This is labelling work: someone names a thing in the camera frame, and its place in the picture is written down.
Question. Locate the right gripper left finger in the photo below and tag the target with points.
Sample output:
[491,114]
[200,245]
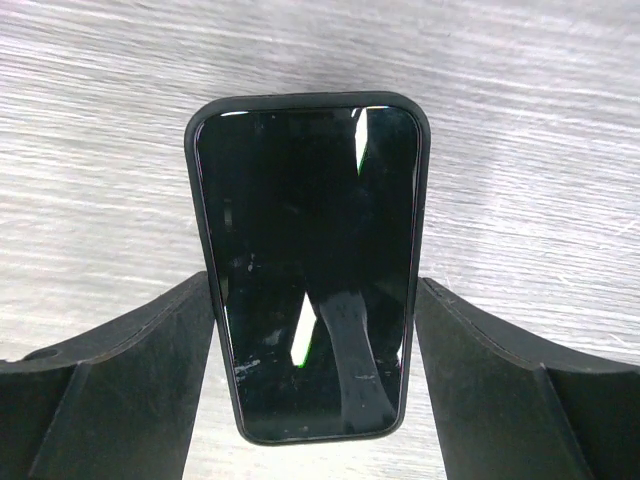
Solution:
[116,402]

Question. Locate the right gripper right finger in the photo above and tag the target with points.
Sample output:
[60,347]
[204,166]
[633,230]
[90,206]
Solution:
[509,404]

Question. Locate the black case phone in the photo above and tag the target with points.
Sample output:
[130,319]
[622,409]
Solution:
[310,211]

